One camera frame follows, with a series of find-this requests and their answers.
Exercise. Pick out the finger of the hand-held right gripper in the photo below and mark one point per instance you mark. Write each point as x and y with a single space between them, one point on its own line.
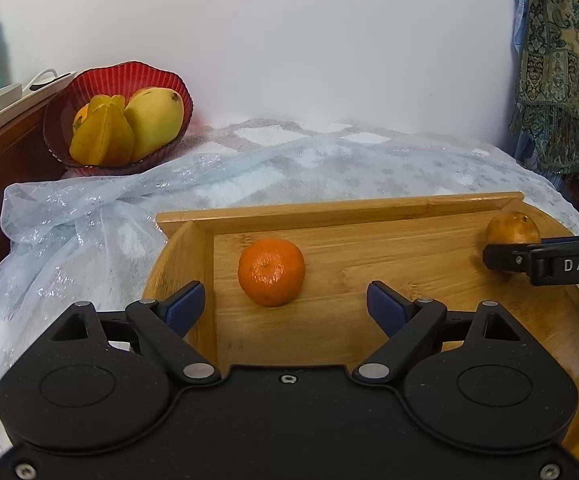
544 262
577 239

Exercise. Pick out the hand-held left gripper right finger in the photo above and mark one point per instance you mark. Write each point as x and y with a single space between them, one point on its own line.
385 307

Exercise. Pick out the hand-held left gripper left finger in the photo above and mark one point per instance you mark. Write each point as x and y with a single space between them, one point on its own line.
187 307

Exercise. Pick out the yellowish orange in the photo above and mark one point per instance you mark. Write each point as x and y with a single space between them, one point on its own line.
512 230

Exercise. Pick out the wooden serving tray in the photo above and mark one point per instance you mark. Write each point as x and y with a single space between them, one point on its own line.
369 260

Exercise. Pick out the orange tangerine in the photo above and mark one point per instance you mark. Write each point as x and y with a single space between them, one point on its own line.
271 272

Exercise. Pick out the sheer glittery table cover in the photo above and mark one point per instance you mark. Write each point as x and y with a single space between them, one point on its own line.
94 240

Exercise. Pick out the white fluffy patterned blanket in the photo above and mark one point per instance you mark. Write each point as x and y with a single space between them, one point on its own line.
204 137

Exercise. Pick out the green gold patterned scarf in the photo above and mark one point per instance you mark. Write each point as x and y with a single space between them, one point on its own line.
559 60

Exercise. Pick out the yellow mango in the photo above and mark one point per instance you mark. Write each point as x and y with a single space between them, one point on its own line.
152 120

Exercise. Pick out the yellow starfruit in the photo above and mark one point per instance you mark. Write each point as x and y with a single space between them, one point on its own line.
102 135

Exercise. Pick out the small orange fruit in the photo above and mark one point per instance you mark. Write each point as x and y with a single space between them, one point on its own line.
79 117

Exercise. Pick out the red ribbed glass bowl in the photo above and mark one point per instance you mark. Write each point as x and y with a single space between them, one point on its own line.
99 80

